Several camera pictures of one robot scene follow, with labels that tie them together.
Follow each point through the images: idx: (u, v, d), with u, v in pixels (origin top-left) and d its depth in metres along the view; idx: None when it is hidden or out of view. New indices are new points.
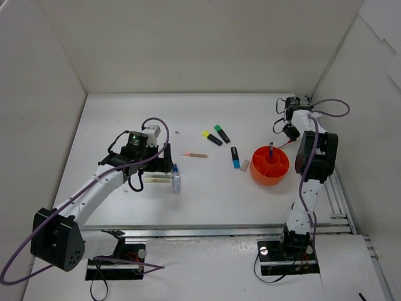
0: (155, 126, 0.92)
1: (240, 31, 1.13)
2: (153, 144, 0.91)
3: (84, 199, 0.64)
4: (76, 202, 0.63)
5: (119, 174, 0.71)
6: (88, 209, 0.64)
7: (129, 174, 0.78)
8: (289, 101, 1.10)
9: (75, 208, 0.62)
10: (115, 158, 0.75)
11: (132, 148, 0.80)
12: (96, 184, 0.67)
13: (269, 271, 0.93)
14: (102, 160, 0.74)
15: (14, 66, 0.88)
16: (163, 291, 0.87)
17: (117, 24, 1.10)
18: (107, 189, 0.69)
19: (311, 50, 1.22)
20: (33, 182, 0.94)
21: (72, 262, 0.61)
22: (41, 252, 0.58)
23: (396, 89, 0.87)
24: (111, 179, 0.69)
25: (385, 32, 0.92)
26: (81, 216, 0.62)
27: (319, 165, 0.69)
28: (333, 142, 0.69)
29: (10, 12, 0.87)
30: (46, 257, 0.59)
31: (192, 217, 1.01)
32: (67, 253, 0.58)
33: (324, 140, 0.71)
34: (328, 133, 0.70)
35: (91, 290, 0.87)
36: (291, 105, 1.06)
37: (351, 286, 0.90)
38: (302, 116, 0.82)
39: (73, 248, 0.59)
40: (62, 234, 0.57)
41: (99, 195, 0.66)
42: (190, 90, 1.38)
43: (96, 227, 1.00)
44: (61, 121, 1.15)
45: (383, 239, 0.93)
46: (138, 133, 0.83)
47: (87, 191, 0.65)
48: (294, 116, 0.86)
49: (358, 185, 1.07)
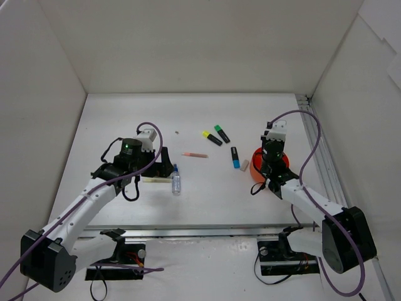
0: (150, 130, 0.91)
1: (241, 29, 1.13)
2: (148, 149, 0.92)
3: (72, 219, 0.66)
4: (64, 223, 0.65)
5: (110, 188, 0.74)
6: (76, 229, 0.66)
7: (122, 185, 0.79)
8: (274, 156, 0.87)
9: (63, 229, 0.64)
10: (107, 170, 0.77)
11: (125, 158, 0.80)
12: (85, 202, 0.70)
13: (269, 271, 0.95)
14: (94, 173, 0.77)
15: (16, 68, 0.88)
16: (163, 291, 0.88)
17: (116, 23, 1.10)
18: (97, 204, 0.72)
19: (311, 51, 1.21)
20: (33, 182, 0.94)
21: (63, 282, 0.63)
22: (31, 272, 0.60)
23: (397, 89, 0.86)
24: (101, 194, 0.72)
25: (385, 32, 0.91)
26: (69, 236, 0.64)
27: (365, 252, 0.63)
28: (360, 218, 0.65)
29: (10, 13, 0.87)
30: (35, 278, 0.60)
31: (192, 217, 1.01)
32: (56, 274, 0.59)
33: (348, 217, 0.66)
34: (349, 212, 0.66)
35: (91, 288, 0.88)
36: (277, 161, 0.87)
37: (351, 286, 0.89)
38: (300, 192, 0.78)
39: (62, 269, 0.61)
40: (50, 256, 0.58)
41: (88, 212, 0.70)
42: (190, 90, 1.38)
43: (96, 227, 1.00)
44: (62, 121, 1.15)
45: (382, 239, 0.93)
46: (131, 141, 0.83)
47: (76, 211, 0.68)
48: (287, 192, 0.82)
49: (357, 185, 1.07)
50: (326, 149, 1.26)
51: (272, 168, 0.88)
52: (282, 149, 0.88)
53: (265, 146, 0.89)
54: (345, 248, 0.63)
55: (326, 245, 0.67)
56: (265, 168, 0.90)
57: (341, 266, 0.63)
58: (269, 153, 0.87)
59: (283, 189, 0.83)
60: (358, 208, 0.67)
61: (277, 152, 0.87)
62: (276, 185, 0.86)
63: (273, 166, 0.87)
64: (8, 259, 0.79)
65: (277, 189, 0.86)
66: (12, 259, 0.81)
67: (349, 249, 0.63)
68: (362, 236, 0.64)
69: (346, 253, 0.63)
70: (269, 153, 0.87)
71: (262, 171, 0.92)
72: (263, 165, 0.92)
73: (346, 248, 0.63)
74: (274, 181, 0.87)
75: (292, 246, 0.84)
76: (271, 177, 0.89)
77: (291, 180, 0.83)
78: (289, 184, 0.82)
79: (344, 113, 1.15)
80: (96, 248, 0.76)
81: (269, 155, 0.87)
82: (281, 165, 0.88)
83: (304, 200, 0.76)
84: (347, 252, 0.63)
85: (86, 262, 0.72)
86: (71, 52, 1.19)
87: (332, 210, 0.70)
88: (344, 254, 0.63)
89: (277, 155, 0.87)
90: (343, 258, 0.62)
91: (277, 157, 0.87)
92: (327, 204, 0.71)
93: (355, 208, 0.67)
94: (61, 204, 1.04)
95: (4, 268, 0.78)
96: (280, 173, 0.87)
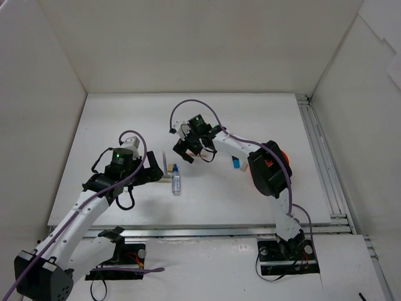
0: (132, 138, 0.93)
1: (240, 29, 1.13)
2: (137, 156, 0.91)
3: (66, 236, 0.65)
4: (57, 241, 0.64)
5: (101, 200, 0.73)
6: (70, 246, 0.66)
7: (114, 195, 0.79)
8: (194, 124, 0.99)
9: (57, 248, 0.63)
10: (98, 180, 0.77)
11: (116, 167, 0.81)
12: (78, 217, 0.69)
13: (269, 271, 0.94)
14: (85, 185, 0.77)
15: (17, 69, 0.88)
16: (163, 291, 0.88)
17: (116, 23, 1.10)
18: (90, 217, 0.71)
19: (311, 51, 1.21)
20: (33, 182, 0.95)
21: (61, 298, 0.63)
22: (27, 292, 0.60)
23: (397, 88, 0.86)
24: (93, 208, 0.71)
25: (385, 32, 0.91)
26: (63, 254, 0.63)
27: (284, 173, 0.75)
28: (274, 147, 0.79)
29: (10, 13, 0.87)
30: (31, 295, 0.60)
31: (191, 217, 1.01)
32: (54, 292, 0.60)
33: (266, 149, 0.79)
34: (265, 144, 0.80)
35: (91, 288, 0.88)
36: (200, 125, 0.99)
37: (351, 285, 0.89)
38: (229, 140, 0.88)
39: (59, 287, 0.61)
40: (46, 276, 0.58)
41: (81, 227, 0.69)
42: (190, 90, 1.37)
43: (98, 227, 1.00)
44: (61, 121, 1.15)
45: (383, 239, 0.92)
46: (122, 150, 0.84)
47: (68, 226, 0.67)
48: (219, 143, 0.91)
49: (358, 186, 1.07)
50: (326, 148, 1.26)
51: (200, 129, 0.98)
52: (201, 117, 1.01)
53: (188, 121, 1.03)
54: (267, 175, 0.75)
55: (255, 178, 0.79)
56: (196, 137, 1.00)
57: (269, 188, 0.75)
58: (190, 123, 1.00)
59: (215, 142, 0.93)
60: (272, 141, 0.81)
61: (196, 118, 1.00)
62: (208, 140, 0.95)
63: (200, 130, 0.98)
64: (7, 260, 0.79)
65: (210, 143, 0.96)
66: (13, 259, 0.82)
67: (272, 173, 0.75)
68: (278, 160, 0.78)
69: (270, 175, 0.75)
70: (191, 121, 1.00)
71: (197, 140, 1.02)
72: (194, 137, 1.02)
73: (268, 174, 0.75)
74: (205, 137, 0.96)
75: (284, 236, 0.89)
76: (202, 137, 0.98)
77: (219, 133, 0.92)
78: (218, 135, 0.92)
79: (344, 113, 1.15)
80: (96, 253, 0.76)
81: (190, 124, 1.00)
82: (205, 126, 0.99)
83: (232, 143, 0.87)
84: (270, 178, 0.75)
85: (85, 269, 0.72)
86: (71, 52, 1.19)
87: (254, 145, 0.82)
88: (269, 180, 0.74)
89: (197, 120, 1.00)
90: (269, 182, 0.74)
91: (198, 121, 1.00)
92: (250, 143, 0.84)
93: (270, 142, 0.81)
94: (61, 204, 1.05)
95: (4, 269, 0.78)
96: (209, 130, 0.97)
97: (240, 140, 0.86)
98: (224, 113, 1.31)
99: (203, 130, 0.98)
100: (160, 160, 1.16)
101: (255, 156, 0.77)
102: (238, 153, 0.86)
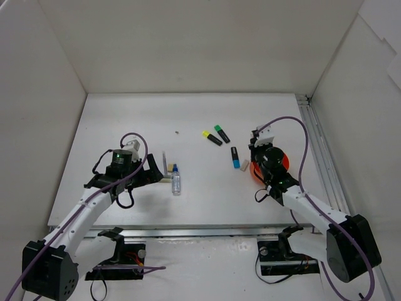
0: (133, 141, 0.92)
1: (240, 29, 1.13)
2: (137, 158, 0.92)
3: (73, 227, 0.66)
4: (65, 231, 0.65)
5: (106, 195, 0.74)
6: (77, 237, 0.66)
7: (116, 194, 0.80)
8: (274, 165, 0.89)
9: (65, 237, 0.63)
10: (100, 180, 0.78)
11: (117, 167, 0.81)
12: (83, 210, 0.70)
13: (269, 271, 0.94)
14: (88, 183, 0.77)
15: (15, 69, 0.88)
16: (163, 291, 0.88)
17: (116, 23, 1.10)
18: (95, 212, 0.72)
19: (311, 51, 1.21)
20: (33, 182, 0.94)
21: (67, 292, 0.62)
22: (34, 287, 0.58)
23: (397, 88, 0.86)
24: (98, 202, 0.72)
25: (385, 32, 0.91)
26: (71, 244, 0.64)
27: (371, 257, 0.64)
28: (364, 226, 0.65)
29: (10, 13, 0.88)
30: (38, 291, 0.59)
31: (191, 219, 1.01)
32: (61, 283, 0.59)
33: (352, 225, 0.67)
34: (351, 221, 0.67)
35: (91, 288, 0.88)
36: (279, 167, 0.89)
37: (351, 286, 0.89)
38: (302, 200, 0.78)
39: (66, 278, 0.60)
40: (54, 264, 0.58)
41: (87, 219, 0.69)
42: (189, 90, 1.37)
43: (98, 227, 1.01)
44: (61, 121, 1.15)
45: (382, 239, 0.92)
46: (122, 152, 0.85)
47: (76, 218, 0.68)
48: (289, 199, 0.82)
49: (357, 186, 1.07)
50: (326, 148, 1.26)
51: (272, 174, 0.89)
52: (283, 157, 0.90)
53: (265, 153, 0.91)
54: (351, 258, 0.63)
55: (331, 254, 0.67)
56: (266, 174, 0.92)
57: (348, 274, 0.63)
58: (270, 160, 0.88)
59: (284, 196, 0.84)
60: (362, 216, 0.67)
61: (278, 158, 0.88)
62: (276, 190, 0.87)
63: (274, 173, 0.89)
64: (7, 260, 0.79)
65: (278, 195, 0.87)
66: (12, 259, 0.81)
67: (354, 257, 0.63)
68: (368, 245, 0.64)
69: (351, 261, 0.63)
70: (272, 160, 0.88)
71: (265, 179, 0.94)
72: (264, 170, 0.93)
73: (351, 257, 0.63)
74: (276, 187, 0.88)
75: (293, 246, 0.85)
76: (273, 184, 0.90)
77: (292, 187, 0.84)
78: (291, 191, 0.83)
79: (344, 113, 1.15)
80: (98, 250, 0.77)
81: (270, 162, 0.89)
82: (281, 172, 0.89)
83: (309, 209, 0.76)
84: (353, 265, 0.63)
85: (88, 266, 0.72)
86: (71, 52, 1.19)
87: (336, 217, 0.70)
88: (350, 264, 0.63)
89: (279, 162, 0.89)
90: (349, 269, 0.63)
91: (279, 163, 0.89)
92: (330, 212, 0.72)
93: (358, 216, 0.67)
94: (61, 204, 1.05)
95: (4, 269, 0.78)
96: (281, 179, 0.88)
97: (319, 207, 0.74)
98: (223, 113, 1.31)
99: (278, 177, 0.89)
100: (160, 160, 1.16)
101: (339, 232, 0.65)
102: (314, 221, 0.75)
